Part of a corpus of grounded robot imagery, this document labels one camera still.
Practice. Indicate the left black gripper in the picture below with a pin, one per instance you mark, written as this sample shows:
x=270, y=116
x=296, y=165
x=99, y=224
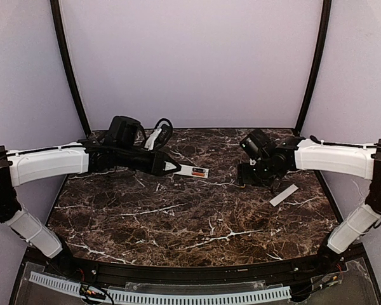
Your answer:
x=155, y=162

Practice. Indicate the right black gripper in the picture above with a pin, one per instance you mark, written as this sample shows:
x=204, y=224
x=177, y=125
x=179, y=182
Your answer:
x=247, y=175

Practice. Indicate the white remote control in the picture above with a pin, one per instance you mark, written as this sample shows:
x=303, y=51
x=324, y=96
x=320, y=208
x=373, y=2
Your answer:
x=186, y=170

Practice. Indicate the white battery cover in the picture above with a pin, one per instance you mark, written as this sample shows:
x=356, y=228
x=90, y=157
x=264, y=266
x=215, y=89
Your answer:
x=283, y=195

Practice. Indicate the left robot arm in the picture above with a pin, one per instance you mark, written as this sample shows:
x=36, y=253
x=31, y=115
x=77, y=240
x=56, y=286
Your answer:
x=115, y=148

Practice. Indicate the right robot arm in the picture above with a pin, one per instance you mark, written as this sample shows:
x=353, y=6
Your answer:
x=270, y=162

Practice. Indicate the orange battery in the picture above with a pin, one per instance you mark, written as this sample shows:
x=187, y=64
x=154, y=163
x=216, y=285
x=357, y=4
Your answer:
x=198, y=174

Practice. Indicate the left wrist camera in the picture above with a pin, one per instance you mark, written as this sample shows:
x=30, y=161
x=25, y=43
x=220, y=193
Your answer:
x=162, y=133

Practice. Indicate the black front table rail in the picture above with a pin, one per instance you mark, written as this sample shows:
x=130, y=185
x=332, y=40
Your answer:
x=294, y=271

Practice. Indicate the white slotted cable duct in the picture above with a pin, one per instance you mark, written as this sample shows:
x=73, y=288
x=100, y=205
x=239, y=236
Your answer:
x=146, y=293

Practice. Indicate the black right frame post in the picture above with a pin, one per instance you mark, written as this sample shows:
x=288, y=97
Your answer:
x=316, y=62

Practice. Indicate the black frame post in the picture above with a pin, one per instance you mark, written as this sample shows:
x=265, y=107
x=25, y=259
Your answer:
x=67, y=65
x=316, y=62

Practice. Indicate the black left frame post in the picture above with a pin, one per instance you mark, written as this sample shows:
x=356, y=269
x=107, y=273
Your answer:
x=67, y=65

